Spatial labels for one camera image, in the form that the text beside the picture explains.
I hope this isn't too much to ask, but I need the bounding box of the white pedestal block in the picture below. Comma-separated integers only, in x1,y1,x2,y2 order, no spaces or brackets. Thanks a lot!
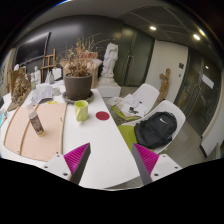
96,76,122,99

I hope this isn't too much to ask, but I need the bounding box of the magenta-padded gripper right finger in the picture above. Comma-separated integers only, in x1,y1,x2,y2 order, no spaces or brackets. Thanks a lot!
131,142,183,186

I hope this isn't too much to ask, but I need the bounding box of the yellow-green mug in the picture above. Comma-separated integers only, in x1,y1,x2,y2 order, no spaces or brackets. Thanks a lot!
73,99,90,123

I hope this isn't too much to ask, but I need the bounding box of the flat round red coaster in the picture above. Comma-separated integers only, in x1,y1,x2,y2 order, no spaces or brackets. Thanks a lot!
95,110,111,121

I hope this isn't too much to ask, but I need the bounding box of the black backpack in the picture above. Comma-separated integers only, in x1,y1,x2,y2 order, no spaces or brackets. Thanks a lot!
133,111,178,150

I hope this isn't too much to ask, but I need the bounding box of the brown wooden figure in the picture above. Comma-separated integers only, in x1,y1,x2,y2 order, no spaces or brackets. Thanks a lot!
156,67,172,104

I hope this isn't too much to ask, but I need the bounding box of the green seat cushion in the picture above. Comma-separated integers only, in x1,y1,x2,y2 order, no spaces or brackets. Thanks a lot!
111,105,141,122
117,124,138,153

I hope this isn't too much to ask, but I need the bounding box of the grey plant saucer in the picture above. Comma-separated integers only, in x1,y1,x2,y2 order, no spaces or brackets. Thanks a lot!
61,90,95,104

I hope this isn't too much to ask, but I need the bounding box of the dried plant in grey pot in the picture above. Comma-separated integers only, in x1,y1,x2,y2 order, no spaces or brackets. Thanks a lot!
59,33,103,101

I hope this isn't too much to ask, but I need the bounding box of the cardboard box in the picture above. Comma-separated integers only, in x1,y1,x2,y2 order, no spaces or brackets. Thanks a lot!
59,51,103,89

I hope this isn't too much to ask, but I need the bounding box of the small white figurine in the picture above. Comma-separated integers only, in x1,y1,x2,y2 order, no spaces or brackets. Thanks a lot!
33,65,42,86

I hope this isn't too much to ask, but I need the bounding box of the white stone statue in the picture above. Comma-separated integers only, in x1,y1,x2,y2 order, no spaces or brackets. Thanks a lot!
100,42,120,79

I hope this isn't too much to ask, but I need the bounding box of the black wall screen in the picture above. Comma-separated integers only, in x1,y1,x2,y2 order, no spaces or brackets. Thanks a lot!
14,31,52,66

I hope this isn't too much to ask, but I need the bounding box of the beige wooden board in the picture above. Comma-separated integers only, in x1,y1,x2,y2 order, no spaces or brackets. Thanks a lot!
3,102,68,163

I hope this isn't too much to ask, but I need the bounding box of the white bottle green label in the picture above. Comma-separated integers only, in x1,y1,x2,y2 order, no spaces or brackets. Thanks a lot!
30,73,37,90

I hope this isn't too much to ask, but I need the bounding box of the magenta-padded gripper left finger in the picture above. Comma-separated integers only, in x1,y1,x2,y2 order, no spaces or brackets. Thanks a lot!
42,142,92,185

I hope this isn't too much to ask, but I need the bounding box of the stack of papers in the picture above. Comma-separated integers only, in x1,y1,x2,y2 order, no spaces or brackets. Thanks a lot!
114,93,148,118

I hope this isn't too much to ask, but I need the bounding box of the white shell chair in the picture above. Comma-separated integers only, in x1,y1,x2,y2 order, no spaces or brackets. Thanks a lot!
118,99,187,155
111,83,160,121

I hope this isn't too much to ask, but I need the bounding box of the wooden easel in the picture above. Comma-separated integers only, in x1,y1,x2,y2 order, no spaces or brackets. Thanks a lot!
40,48,58,84

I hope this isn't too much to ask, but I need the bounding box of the crumpled printed paper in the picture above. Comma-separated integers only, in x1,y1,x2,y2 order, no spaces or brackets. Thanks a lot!
30,83,54,106

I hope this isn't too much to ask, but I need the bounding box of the clear plastic drink bottle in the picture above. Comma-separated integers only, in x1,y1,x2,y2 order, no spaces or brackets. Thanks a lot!
26,104,46,138

